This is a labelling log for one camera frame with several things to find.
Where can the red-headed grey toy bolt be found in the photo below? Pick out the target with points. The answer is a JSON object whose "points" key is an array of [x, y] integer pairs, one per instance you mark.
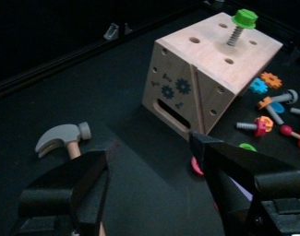
{"points": [[259, 127]]}

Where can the orange toy gear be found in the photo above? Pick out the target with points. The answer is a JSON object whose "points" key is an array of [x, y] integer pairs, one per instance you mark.
{"points": [[271, 80]]}

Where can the orange-headed grey toy bolt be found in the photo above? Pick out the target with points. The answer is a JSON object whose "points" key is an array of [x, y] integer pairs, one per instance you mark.
{"points": [[271, 111]]}

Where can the wooden toy tool box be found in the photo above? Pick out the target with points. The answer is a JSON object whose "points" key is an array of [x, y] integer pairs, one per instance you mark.
{"points": [[205, 70]]}

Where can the green-headed grey toy bolt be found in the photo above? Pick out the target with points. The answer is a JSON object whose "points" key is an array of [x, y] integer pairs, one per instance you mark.
{"points": [[243, 19]]}

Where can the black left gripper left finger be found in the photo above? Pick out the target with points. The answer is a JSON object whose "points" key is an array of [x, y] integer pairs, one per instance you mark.
{"points": [[80, 187]]}

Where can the clear plastic bracket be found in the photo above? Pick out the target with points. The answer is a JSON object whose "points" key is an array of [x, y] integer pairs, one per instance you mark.
{"points": [[110, 31]]}

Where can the grey toy bolt shaft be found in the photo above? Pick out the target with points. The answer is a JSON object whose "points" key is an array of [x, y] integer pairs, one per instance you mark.
{"points": [[299, 111]]}

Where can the grey toy bolt round head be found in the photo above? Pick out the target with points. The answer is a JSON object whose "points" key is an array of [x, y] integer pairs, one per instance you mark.
{"points": [[288, 97]]}

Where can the green toy nut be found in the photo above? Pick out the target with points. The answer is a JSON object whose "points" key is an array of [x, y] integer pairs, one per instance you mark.
{"points": [[247, 147]]}

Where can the blue toy nut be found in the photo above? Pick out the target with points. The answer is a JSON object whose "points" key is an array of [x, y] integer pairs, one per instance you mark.
{"points": [[279, 108]]}

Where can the black frame rail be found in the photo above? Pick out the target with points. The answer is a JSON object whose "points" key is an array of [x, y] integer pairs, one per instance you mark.
{"points": [[66, 60]]}

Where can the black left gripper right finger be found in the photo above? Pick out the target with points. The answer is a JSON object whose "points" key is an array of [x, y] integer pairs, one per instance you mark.
{"points": [[247, 175]]}

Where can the orange toy nut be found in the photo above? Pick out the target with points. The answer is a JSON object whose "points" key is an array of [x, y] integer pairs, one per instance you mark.
{"points": [[268, 122]]}

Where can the blue toy gear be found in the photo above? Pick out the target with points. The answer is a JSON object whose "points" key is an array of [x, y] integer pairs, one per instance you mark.
{"points": [[259, 86]]}

